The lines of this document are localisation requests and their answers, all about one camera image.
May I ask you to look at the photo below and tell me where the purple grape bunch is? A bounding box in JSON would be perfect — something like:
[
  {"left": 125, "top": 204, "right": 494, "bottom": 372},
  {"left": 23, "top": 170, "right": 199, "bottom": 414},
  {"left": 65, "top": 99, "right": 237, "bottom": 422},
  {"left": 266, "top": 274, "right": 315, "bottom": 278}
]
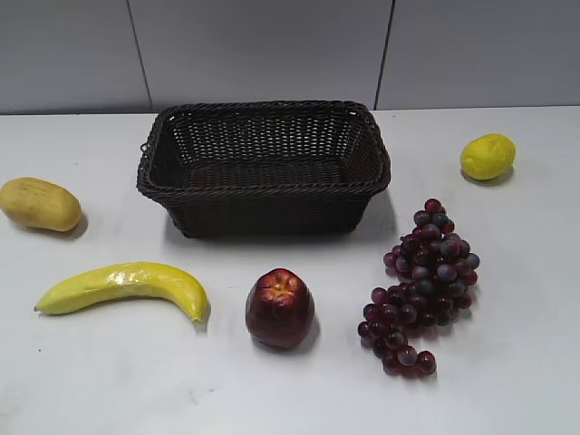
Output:
[{"left": 357, "top": 198, "right": 480, "bottom": 378}]

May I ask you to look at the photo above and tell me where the black woven basket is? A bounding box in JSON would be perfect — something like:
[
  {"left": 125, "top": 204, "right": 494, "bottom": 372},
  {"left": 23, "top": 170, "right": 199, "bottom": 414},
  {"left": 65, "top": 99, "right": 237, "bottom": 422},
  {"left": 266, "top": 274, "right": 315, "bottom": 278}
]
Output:
[{"left": 137, "top": 101, "right": 391, "bottom": 238}]

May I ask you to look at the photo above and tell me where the red apple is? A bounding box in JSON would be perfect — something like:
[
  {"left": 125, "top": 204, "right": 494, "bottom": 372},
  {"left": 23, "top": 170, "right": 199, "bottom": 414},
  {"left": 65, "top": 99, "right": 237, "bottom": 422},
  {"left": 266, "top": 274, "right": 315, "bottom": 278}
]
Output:
[{"left": 246, "top": 268, "right": 314, "bottom": 350}]

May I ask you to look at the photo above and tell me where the yellow banana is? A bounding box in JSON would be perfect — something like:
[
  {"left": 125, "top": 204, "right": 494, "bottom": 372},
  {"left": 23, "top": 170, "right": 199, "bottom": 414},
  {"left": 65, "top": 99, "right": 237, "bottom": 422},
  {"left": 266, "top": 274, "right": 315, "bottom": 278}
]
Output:
[{"left": 34, "top": 262, "right": 209, "bottom": 324}]

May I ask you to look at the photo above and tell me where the yellow lemon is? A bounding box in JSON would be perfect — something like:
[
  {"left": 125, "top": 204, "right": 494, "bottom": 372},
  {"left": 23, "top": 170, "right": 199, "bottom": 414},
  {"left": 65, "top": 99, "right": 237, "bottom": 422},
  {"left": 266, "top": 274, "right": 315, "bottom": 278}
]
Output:
[{"left": 459, "top": 133, "right": 517, "bottom": 181}]

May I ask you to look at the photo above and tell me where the brown potato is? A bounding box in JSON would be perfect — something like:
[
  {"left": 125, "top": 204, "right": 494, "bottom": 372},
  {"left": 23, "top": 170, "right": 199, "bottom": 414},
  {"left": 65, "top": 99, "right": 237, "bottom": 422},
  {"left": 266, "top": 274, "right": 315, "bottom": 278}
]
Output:
[{"left": 1, "top": 177, "right": 82, "bottom": 232}]

